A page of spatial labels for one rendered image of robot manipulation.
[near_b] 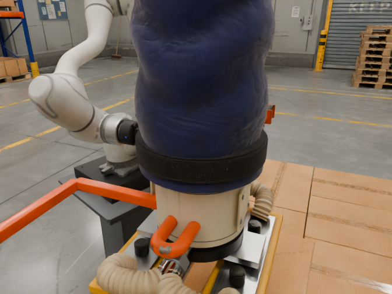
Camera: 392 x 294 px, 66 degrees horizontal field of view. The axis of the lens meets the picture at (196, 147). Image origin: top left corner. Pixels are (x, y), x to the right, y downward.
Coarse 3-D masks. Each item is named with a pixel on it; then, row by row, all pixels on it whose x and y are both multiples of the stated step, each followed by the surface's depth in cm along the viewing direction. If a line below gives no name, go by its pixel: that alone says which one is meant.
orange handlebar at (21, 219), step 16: (64, 192) 59; (96, 192) 60; (112, 192) 58; (128, 192) 57; (144, 192) 57; (32, 208) 53; (48, 208) 56; (0, 224) 49; (16, 224) 50; (176, 224) 50; (192, 224) 49; (0, 240) 47; (160, 240) 45; (176, 240) 46; (192, 240) 47; (160, 256) 44; (176, 256) 44
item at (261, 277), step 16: (256, 224) 63; (272, 224) 67; (272, 240) 63; (272, 256) 59; (224, 272) 54; (240, 272) 51; (256, 272) 54; (208, 288) 52; (240, 288) 51; (256, 288) 51
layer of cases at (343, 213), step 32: (288, 192) 184; (320, 192) 184; (352, 192) 184; (384, 192) 184; (288, 224) 156; (320, 224) 156; (352, 224) 156; (384, 224) 156; (320, 256) 135; (352, 256) 135; (384, 256) 136; (320, 288) 120; (352, 288) 120; (384, 288) 120
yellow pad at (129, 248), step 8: (136, 232) 65; (128, 240) 63; (136, 240) 59; (144, 240) 59; (128, 248) 60; (136, 248) 57; (144, 248) 57; (136, 256) 58; (144, 256) 58; (152, 256) 58; (144, 264) 56; (152, 264) 56; (96, 288) 52
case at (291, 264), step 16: (288, 240) 86; (304, 240) 86; (288, 256) 80; (304, 256) 80; (192, 272) 75; (208, 272) 75; (272, 272) 75; (288, 272) 75; (304, 272) 75; (192, 288) 71; (272, 288) 71; (288, 288) 71; (304, 288) 71
